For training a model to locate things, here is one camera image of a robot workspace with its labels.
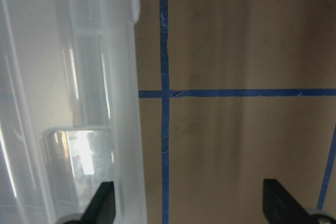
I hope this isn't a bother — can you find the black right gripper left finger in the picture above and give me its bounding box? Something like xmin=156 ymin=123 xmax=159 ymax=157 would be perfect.
xmin=59 ymin=182 xmax=116 ymax=223

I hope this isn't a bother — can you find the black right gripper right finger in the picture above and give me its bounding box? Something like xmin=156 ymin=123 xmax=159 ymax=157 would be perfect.
xmin=262 ymin=178 xmax=335 ymax=224

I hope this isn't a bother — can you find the clear plastic box lid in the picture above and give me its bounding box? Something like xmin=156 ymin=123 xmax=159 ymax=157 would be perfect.
xmin=1 ymin=0 xmax=148 ymax=223

